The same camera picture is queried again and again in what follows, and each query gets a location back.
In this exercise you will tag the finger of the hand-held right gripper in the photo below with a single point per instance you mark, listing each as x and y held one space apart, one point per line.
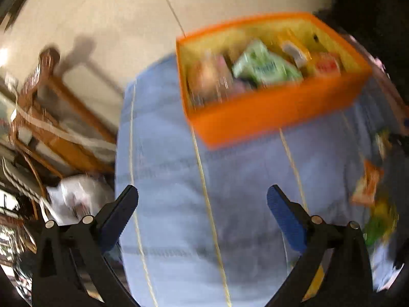
397 140

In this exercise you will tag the white plastic bag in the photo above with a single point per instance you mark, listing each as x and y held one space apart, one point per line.
76 192

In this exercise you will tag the dark carved wooden furniture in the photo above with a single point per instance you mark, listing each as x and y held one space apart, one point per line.
367 3

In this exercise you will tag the clear cracker packet pink trim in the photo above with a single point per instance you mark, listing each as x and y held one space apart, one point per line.
222 68

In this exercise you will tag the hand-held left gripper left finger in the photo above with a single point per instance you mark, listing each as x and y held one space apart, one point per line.
115 222

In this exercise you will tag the yellow snack packet barcode label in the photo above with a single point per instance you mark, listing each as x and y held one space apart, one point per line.
300 51

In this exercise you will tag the clear yellow packet red label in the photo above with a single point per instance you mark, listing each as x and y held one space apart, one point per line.
383 209

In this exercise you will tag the brown bun packet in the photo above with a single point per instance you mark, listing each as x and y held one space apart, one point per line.
206 76

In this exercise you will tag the brown carved wooden chair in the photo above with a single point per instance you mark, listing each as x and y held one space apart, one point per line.
49 59

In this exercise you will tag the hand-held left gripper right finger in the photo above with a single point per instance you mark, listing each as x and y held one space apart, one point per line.
286 224

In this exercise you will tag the red checkered snack packet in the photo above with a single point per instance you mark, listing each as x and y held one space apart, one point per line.
326 65

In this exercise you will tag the orange-brown small snack packet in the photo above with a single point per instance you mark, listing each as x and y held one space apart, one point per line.
367 185

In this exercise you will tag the blue checked tablecloth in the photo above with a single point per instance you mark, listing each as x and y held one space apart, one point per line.
166 166

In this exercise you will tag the bright green small snack packet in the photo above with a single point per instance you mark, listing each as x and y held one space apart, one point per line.
375 235

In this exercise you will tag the orange plastic bin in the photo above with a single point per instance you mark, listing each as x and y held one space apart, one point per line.
271 112

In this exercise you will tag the yellow-green snack packet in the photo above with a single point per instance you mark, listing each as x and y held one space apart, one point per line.
265 67

